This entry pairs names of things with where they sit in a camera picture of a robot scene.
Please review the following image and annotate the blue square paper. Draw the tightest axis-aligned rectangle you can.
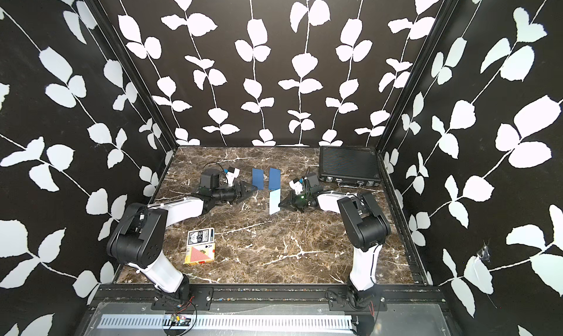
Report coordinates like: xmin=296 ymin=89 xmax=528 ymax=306
xmin=252 ymin=168 xmax=264 ymax=190
xmin=268 ymin=168 xmax=281 ymax=191

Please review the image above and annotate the white square paper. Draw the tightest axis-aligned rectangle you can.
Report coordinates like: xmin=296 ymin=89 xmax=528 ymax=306
xmin=268 ymin=189 xmax=281 ymax=215

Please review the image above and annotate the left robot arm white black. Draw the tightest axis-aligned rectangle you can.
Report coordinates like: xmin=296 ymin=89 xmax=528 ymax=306
xmin=106 ymin=167 xmax=258 ymax=301

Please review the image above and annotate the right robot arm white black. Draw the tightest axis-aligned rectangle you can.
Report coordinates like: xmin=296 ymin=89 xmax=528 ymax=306
xmin=279 ymin=173 xmax=391 ymax=308

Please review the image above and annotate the blue white poker card box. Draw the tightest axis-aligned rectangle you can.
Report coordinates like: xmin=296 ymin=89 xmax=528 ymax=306
xmin=186 ymin=227 xmax=215 ymax=248

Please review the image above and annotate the black case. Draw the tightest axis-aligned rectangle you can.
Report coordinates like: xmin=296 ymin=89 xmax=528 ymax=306
xmin=319 ymin=147 xmax=382 ymax=187

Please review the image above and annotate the yellow red card box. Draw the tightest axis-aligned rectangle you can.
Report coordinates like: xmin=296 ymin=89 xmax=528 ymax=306
xmin=184 ymin=243 xmax=216 ymax=266

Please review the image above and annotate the small green circuit board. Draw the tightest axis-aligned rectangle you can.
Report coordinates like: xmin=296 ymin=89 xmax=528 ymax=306
xmin=169 ymin=315 xmax=192 ymax=328

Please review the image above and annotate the white perforated strip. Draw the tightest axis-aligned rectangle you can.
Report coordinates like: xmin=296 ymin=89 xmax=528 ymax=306
xmin=95 ymin=314 xmax=353 ymax=332

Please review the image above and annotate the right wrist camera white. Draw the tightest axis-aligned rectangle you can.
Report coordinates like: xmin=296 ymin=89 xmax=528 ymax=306
xmin=290 ymin=178 xmax=303 ymax=195

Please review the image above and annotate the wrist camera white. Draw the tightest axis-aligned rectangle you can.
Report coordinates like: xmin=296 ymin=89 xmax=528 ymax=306
xmin=290 ymin=178 xmax=303 ymax=195
xmin=224 ymin=167 xmax=240 ymax=187

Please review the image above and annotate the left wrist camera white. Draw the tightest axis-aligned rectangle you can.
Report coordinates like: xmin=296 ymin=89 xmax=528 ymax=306
xmin=224 ymin=167 xmax=240 ymax=187

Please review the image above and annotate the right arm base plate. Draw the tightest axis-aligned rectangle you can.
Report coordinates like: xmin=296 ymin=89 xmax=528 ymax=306
xmin=325 ymin=286 xmax=388 ymax=315

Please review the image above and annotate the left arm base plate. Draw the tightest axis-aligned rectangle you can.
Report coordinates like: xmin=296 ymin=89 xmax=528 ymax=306
xmin=151 ymin=286 xmax=213 ymax=313

